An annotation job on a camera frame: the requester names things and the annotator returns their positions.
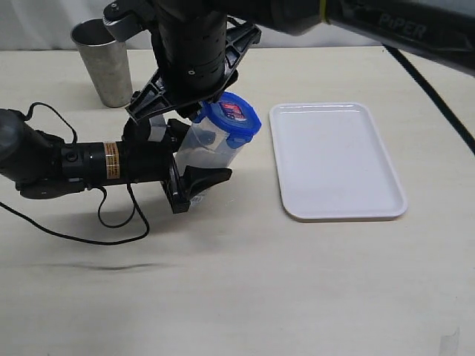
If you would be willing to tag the stainless steel cup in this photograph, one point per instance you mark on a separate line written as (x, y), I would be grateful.
(106, 61)

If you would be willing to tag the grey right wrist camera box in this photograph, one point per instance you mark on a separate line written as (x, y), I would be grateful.
(121, 20)

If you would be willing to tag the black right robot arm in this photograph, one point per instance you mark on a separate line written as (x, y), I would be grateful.
(441, 31)

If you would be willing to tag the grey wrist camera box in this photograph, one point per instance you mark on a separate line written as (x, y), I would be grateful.
(158, 128)
(121, 20)

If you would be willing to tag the blue plastic lid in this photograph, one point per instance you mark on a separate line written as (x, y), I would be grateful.
(233, 115)

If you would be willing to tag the clear tall plastic container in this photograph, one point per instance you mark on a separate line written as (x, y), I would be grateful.
(207, 146)

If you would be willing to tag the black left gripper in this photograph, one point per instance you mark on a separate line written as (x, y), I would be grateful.
(145, 161)

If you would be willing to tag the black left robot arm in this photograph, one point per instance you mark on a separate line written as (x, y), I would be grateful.
(44, 166)

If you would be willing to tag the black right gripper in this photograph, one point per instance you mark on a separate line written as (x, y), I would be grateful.
(197, 61)

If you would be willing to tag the white rectangular plastic tray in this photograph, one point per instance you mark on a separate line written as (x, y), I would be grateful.
(332, 164)

